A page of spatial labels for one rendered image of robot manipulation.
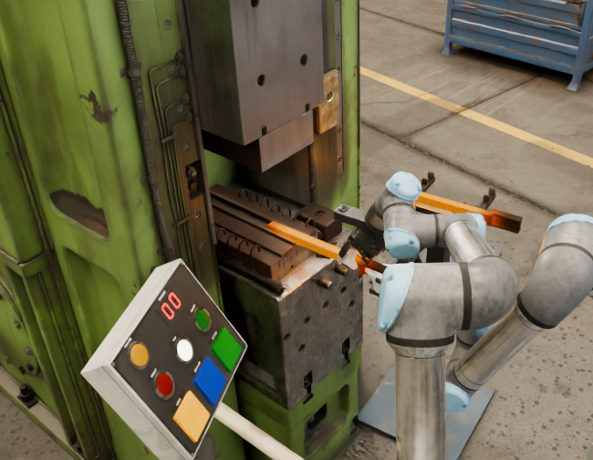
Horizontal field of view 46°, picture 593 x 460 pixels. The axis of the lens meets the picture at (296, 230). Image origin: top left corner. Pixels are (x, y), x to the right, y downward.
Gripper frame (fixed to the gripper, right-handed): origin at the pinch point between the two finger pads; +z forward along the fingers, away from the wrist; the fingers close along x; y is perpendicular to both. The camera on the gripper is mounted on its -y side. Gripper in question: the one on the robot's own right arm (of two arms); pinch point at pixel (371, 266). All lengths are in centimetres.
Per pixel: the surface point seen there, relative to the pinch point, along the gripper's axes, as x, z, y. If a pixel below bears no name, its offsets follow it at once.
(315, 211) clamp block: 15.9, 32.4, 3.5
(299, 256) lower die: -0.3, 24.9, 7.5
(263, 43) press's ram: -8, 24, -57
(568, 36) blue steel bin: 365, 94, 66
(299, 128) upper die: 2.6, 24.3, -31.8
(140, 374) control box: -68, 7, -12
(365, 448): 17, 15, 101
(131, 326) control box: -63, 13, -19
